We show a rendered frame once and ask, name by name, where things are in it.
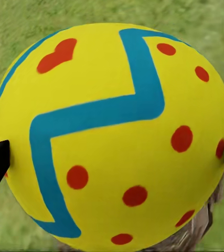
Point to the wicker basket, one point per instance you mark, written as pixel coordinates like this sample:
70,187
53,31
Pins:
188,237

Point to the easter egg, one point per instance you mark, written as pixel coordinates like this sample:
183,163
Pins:
116,134

